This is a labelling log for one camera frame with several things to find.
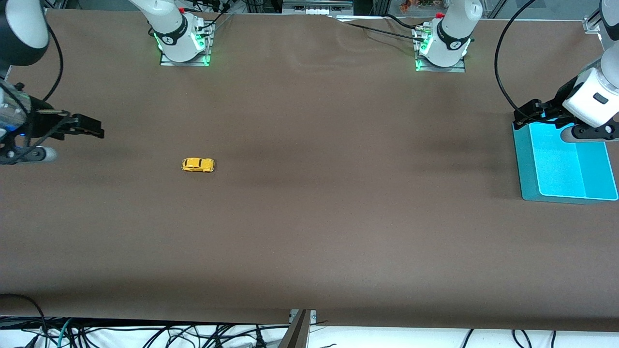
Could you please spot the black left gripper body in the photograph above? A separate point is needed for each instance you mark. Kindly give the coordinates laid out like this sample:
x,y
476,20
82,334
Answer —
x,y
552,107

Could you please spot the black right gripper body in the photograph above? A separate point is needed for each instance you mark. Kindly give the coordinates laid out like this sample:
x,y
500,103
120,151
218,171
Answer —
x,y
42,126

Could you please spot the yellow beetle toy car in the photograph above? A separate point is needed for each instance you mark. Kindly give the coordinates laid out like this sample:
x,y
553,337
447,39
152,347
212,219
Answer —
x,y
197,165

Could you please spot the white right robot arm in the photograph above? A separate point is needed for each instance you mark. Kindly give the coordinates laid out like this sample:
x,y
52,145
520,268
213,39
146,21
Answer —
x,y
169,26

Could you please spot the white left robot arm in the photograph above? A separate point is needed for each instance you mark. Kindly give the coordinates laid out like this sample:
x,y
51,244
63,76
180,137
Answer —
x,y
454,31

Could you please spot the turquoise plastic bin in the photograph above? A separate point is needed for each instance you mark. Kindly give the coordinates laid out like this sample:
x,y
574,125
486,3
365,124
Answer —
x,y
556,169

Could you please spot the brown table cover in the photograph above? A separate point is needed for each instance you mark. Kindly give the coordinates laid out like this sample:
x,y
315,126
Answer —
x,y
309,193

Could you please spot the white power strip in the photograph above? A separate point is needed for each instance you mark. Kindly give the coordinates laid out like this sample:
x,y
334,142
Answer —
x,y
316,7

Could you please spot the metal table corner bracket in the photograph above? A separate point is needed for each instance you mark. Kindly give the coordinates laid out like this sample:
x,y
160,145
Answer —
x,y
591,25

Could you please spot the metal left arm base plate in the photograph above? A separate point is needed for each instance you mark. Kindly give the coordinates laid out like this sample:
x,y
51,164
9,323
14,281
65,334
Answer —
x,y
440,68

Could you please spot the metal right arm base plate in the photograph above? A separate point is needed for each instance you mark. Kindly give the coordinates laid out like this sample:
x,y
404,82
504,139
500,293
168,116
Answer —
x,y
184,62

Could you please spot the metal table edge bracket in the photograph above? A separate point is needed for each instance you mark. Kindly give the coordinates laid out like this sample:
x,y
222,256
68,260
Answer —
x,y
297,331

